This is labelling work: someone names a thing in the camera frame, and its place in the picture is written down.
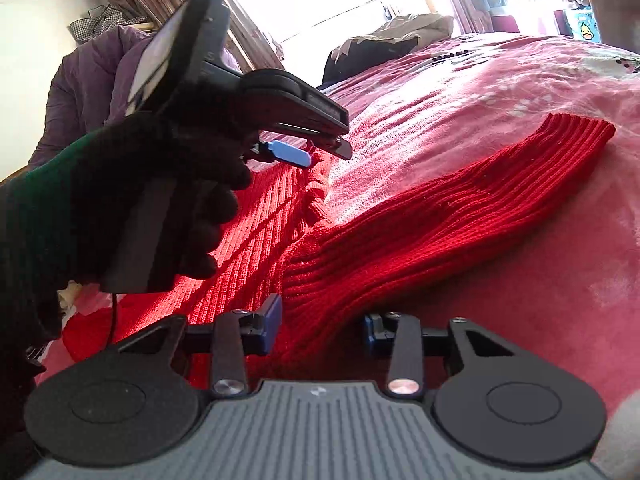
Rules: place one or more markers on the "person's left hand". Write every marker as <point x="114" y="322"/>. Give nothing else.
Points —
<point x="110" y="170"/>

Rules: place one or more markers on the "pink printed blanket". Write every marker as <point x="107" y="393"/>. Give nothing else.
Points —
<point x="525" y="310"/>

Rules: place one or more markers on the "person's left forearm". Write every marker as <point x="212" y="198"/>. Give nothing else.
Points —
<point x="30" y="220"/>

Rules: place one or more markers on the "dark pillow with beige cover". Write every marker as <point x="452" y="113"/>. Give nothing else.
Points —
<point x="360" y="55"/>

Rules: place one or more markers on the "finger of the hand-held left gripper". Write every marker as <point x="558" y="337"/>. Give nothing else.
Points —
<point x="290" y="154"/>
<point x="330" y="142"/>

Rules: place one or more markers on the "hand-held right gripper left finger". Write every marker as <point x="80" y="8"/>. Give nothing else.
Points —
<point x="272" y="322"/>

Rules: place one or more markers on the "yellow duck printed box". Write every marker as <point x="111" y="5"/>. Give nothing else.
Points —
<point x="582" y="27"/>

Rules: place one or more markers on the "checkered cloth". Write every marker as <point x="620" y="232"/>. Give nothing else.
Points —
<point x="95" y="22"/>

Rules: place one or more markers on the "grey bin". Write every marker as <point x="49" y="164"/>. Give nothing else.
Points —
<point x="615" y="10"/>

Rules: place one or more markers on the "purple quilt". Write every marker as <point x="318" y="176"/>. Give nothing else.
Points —
<point x="75" y="90"/>

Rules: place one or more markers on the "red knit sweater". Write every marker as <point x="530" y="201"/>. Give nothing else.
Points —
<point x="450" y="200"/>

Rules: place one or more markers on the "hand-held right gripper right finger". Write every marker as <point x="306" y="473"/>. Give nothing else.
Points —
<point x="370" y="336"/>

